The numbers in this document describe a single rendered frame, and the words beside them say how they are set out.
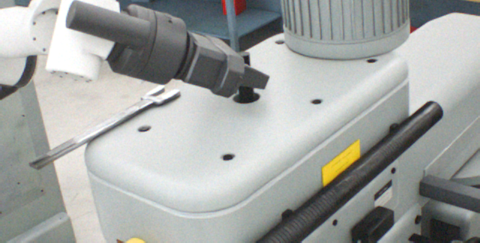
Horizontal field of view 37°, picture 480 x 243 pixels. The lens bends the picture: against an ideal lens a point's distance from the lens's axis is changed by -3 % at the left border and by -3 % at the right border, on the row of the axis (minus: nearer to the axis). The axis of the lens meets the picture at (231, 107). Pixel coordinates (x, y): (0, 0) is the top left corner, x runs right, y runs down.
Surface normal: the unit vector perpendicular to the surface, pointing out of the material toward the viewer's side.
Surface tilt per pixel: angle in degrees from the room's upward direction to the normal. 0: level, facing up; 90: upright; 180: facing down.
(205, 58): 90
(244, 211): 90
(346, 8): 90
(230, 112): 0
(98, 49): 70
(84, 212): 0
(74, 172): 0
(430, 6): 90
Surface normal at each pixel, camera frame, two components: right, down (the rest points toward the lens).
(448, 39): -0.11, -0.90
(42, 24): 0.69, 0.04
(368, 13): 0.21, 0.40
